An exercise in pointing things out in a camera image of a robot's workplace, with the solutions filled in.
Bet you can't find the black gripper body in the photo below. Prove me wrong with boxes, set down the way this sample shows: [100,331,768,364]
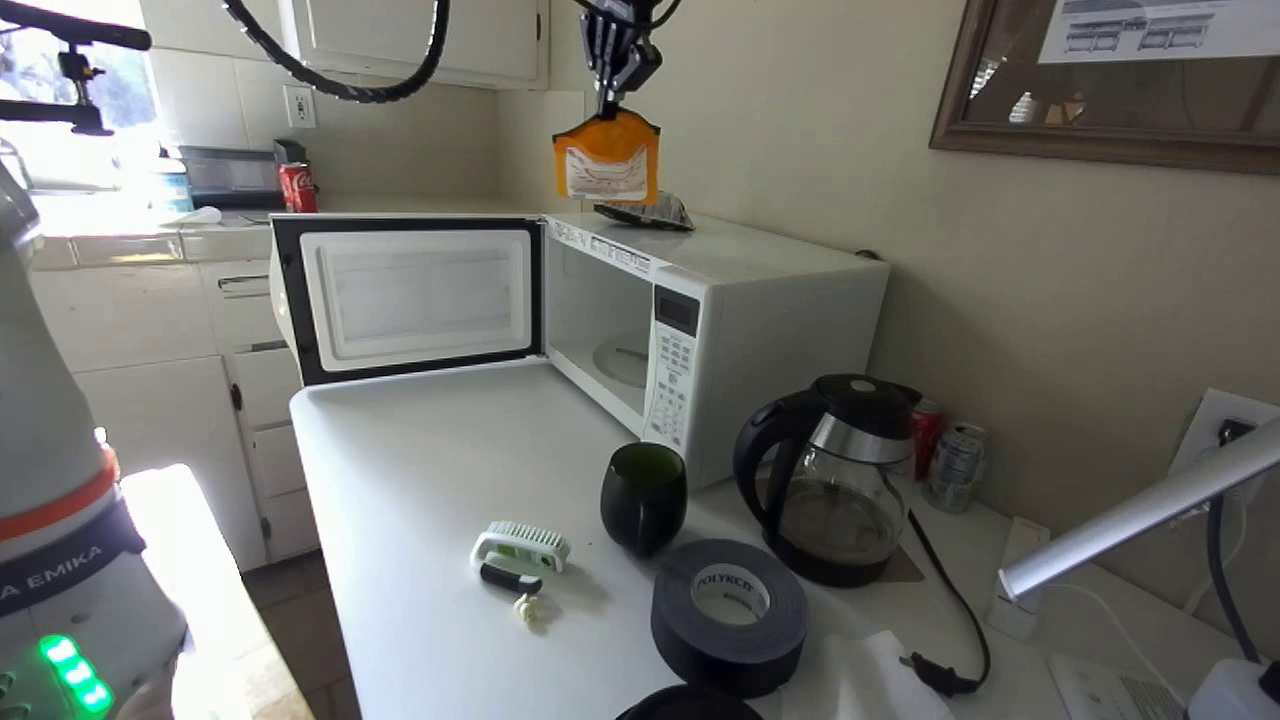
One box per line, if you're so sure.
[578,0,667,96]

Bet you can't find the orange snack packet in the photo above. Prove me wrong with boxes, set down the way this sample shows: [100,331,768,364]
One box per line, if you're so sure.
[550,107,661,203]

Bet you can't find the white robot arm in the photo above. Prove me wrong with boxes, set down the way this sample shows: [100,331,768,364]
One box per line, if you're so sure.
[0,173,307,720]

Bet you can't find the white microwave oven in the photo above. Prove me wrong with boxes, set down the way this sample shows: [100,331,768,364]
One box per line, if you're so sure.
[545,215,893,488]

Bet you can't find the white microwave door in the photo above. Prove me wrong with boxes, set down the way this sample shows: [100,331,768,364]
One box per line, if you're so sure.
[271,212,541,384]

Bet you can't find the silver toaster oven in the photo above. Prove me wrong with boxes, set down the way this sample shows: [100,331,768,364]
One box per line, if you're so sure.
[179,142,283,212]

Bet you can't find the dark green cup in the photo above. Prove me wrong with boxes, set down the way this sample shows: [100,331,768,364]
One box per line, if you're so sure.
[598,445,688,554]

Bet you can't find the black electric kettle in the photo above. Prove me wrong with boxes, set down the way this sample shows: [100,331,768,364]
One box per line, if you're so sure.
[732,372,918,587]

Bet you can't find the red soda can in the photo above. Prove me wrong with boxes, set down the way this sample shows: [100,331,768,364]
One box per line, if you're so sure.
[911,406,949,480]

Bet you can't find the framed corkboard with poster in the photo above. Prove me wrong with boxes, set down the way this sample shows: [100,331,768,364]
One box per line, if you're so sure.
[933,0,1280,175]

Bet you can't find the small white plastic gadget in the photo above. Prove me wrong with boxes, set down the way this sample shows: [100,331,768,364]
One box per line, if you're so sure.
[473,520,570,590]

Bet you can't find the white kitchen cabinet drawers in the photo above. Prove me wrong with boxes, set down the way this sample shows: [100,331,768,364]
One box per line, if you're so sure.
[24,229,317,571]

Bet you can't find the black round lid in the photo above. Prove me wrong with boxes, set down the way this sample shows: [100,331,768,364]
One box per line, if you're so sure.
[616,683,764,720]

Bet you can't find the white desk lamp bar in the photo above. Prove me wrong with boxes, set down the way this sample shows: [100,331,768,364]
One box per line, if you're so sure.
[996,421,1280,598]

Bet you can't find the black braided cable hose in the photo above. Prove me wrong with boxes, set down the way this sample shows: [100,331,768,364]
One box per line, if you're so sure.
[218,0,456,107]

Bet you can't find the black duct tape roll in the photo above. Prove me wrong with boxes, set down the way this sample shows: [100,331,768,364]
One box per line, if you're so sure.
[653,538,806,695]

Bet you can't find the black camera on stand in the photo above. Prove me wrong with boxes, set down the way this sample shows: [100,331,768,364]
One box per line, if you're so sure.
[0,0,150,135]

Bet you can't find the black kettle power cord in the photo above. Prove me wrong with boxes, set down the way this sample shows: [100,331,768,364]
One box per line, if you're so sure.
[900,506,996,702]

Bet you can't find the white wall outlet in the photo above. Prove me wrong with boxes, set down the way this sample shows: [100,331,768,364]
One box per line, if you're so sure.
[1168,389,1280,473]

